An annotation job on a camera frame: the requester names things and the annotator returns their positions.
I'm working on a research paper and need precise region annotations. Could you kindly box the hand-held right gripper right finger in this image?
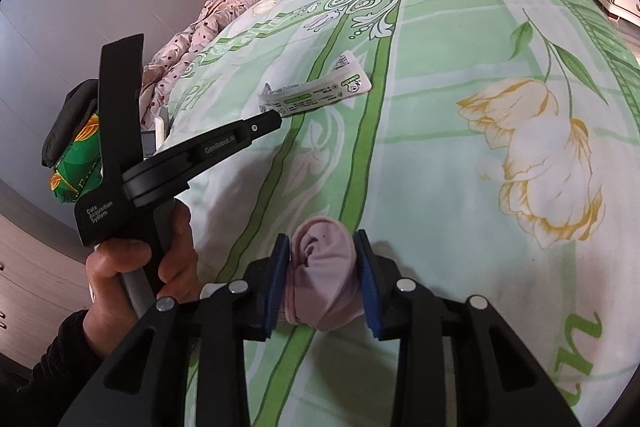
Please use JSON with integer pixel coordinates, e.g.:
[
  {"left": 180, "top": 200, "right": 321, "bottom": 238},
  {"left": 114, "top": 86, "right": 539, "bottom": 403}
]
[{"left": 355, "top": 229, "right": 583, "bottom": 427}]

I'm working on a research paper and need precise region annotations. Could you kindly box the person's left forearm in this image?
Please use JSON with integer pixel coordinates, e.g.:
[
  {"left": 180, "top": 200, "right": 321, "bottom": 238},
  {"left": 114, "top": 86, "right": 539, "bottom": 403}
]
[{"left": 0, "top": 307, "right": 111, "bottom": 427}]

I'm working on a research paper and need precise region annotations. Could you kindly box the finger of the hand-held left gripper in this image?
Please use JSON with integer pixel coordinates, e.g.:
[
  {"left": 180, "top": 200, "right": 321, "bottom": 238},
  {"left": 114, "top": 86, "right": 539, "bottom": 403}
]
[{"left": 122, "top": 112, "right": 283, "bottom": 204}]

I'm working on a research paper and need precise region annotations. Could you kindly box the pink polka dot quilt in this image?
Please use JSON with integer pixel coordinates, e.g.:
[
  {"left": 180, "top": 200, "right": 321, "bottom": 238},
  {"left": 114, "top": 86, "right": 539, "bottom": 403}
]
[{"left": 137, "top": 0, "right": 311, "bottom": 130}]

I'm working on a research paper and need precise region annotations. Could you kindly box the green floral blanket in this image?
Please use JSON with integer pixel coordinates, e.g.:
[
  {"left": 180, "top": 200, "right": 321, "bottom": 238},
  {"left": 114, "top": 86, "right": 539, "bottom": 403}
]
[{"left": 165, "top": 0, "right": 640, "bottom": 427}]

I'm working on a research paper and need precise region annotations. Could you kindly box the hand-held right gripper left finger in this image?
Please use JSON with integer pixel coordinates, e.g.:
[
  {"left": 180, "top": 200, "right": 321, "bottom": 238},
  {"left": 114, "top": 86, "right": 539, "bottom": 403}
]
[{"left": 59, "top": 233, "right": 292, "bottom": 427}]

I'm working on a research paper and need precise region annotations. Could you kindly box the pink sock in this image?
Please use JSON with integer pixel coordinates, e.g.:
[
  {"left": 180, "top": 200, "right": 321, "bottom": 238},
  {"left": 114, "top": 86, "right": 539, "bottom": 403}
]
[{"left": 282, "top": 216, "right": 363, "bottom": 333}]

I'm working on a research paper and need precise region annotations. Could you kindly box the long white wrapper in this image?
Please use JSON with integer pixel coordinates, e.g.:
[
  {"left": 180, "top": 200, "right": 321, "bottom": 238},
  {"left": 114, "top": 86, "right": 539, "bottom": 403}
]
[{"left": 257, "top": 51, "right": 373, "bottom": 116}]

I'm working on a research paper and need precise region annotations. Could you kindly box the wooden drawer cabinet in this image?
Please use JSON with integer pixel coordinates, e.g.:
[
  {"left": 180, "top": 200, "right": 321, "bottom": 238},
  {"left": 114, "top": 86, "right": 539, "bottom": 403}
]
[{"left": 0, "top": 212, "right": 93, "bottom": 358}]

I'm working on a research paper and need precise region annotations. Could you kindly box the person's left hand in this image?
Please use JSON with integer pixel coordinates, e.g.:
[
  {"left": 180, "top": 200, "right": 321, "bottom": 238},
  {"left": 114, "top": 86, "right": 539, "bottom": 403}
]
[{"left": 85, "top": 202, "right": 201, "bottom": 344}]

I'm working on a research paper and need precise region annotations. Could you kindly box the green printed bag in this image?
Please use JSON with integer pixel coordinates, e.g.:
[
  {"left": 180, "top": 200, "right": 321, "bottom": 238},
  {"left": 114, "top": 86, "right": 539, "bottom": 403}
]
[{"left": 50, "top": 112, "right": 103, "bottom": 204}]

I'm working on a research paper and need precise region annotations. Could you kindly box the black cloth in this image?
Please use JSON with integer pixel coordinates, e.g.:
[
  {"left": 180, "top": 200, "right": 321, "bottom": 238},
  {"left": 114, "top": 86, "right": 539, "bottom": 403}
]
[{"left": 41, "top": 79, "right": 101, "bottom": 168}]

